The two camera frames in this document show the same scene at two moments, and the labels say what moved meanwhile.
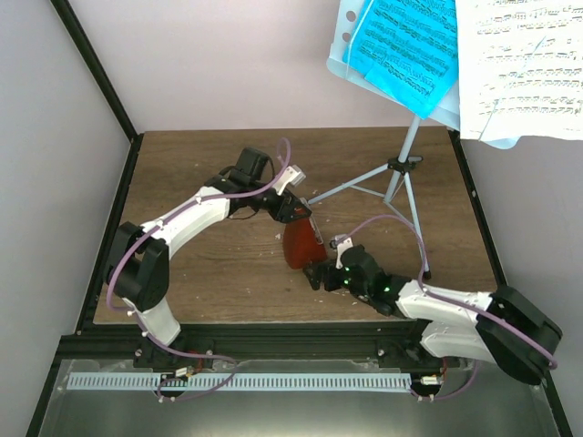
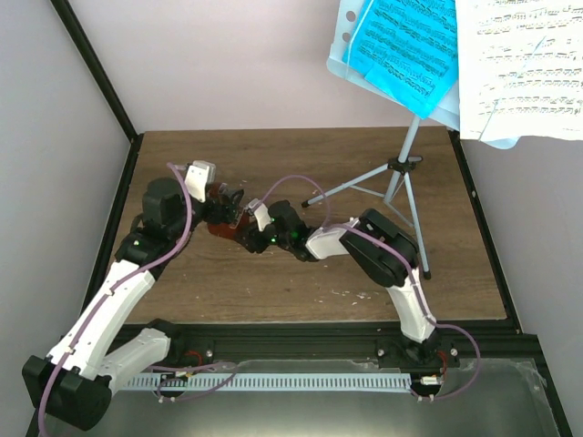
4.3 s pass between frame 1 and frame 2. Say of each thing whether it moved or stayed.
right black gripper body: moved
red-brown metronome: moved
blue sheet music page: stayed
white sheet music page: stayed
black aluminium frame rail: stayed
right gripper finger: moved
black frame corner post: stayed
